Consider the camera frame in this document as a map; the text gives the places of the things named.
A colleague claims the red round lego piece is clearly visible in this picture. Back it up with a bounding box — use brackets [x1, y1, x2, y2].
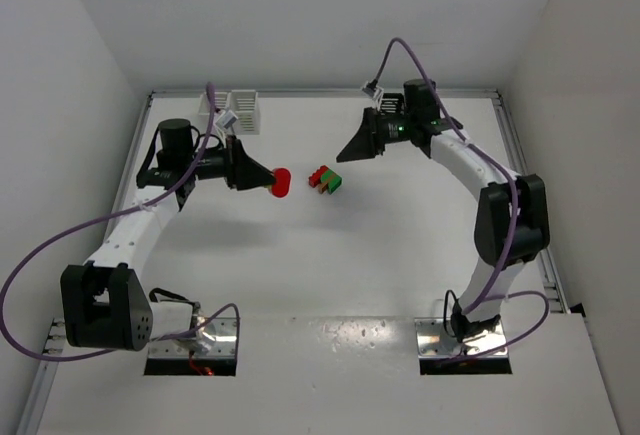
[270, 167, 292, 198]

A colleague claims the red lego brick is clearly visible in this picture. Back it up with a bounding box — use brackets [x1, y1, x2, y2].
[308, 165, 328, 188]

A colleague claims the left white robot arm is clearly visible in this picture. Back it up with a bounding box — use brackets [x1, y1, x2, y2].
[60, 118, 277, 351]

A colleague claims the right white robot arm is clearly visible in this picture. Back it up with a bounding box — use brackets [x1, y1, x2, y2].
[336, 79, 550, 341]

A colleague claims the left black slotted container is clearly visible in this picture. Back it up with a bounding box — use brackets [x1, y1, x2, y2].
[379, 93, 405, 114]

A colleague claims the left white slotted container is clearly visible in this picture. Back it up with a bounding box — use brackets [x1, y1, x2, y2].
[198, 91, 231, 121]

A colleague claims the white slotted container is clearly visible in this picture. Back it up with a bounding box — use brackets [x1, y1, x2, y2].
[198, 91, 231, 121]
[227, 90, 261, 135]

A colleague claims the right white slotted container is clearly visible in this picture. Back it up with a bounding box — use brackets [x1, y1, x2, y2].
[227, 90, 261, 135]

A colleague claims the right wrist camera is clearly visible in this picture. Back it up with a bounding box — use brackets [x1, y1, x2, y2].
[361, 79, 384, 103]

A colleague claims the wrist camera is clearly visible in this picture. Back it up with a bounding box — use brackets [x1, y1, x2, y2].
[361, 79, 384, 103]
[214, 109, 239, 132]

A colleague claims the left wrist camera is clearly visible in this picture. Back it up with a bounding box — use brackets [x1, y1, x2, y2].
[214, 109, 239, 132]

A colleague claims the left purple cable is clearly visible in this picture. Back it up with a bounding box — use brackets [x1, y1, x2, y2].
[0, 80, 241, 362]

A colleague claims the purple cable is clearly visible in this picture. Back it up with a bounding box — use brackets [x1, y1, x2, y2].
[369, 37, 551, 361]
[0, 80, 241, 362]

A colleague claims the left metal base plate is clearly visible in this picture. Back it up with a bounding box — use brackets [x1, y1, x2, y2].
[147, 317, 238, 361]

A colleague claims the metal base plate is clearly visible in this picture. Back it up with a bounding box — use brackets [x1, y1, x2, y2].
[414, 317, 509, 359]
[147, 317, 238, 361]

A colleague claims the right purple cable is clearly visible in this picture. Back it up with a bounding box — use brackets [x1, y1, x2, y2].
[369, 37, 551, 361]

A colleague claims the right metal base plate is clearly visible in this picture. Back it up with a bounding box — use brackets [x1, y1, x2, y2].
[414, 317, 509, 359]

